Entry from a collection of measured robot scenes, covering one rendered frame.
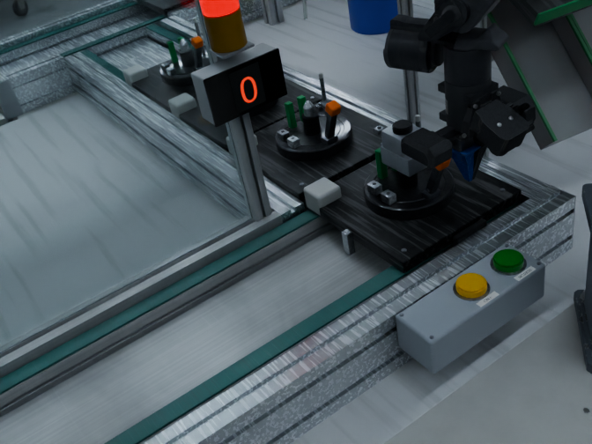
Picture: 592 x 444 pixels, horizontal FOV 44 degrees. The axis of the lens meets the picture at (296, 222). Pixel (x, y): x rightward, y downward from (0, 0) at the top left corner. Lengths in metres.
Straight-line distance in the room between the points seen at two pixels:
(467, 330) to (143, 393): 0.43
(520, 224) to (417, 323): 0.25
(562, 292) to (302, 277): 0.38
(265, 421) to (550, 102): 0.68
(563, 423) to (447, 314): 0.19
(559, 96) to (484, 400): 0.53
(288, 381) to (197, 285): 0.27
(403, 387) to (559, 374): 0.20
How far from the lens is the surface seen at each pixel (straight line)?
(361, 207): 1.14
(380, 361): 0.99
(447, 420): 0.97
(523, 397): 1.00
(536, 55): 1.27
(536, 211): 1.12
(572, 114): 1.26
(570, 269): 1.18
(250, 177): 1.13
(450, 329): 0.94
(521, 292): 1.02
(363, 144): 1.30
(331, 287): 1.08
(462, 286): 0.98
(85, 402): 1.04
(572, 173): 1.39
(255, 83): 1.02
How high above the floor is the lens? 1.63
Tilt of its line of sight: 35 degrees down
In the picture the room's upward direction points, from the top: 12 degrees counter-clockwise
